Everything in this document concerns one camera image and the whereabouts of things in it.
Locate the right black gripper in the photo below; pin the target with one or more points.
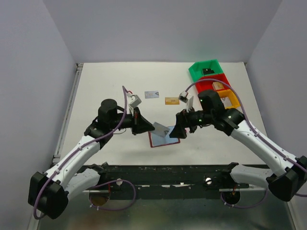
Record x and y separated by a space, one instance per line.
183 121

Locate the black item in green bin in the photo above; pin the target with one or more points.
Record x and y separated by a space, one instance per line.
207 71

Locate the red plastic bin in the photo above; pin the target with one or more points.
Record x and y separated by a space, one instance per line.
207 85

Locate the tan box in red bin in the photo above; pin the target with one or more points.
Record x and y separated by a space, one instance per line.
217 86

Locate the green plastic bin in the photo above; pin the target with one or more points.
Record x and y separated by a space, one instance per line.
204 68

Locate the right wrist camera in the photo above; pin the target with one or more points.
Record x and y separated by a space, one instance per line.
187 99

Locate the yellow plastic bin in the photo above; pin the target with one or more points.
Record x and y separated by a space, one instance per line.
228 93

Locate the aluminium front rail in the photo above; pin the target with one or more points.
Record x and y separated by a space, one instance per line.
239 189

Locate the aluminium left side rail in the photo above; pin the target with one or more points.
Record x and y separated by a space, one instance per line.
57 153

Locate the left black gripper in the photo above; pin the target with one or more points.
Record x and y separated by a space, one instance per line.
139 124

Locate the white VIP card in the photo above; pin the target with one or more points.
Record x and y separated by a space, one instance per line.
151 94
160 130

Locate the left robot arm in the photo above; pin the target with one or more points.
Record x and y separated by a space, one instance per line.
50 192

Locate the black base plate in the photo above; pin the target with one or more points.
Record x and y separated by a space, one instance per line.
155 182

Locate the gold credit card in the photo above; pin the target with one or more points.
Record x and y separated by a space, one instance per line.
172 101

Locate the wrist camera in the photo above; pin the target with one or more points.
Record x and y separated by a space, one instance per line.
133 101
187 99

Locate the aluminium rail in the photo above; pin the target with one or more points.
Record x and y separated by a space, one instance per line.
57 153
239 189

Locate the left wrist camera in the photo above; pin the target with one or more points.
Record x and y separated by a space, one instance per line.
133 101

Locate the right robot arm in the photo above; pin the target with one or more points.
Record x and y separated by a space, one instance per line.
285 174

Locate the white box in yellow bin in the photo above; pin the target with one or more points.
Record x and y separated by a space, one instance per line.
226 101

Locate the red leather card holder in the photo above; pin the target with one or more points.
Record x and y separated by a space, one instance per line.
158 141

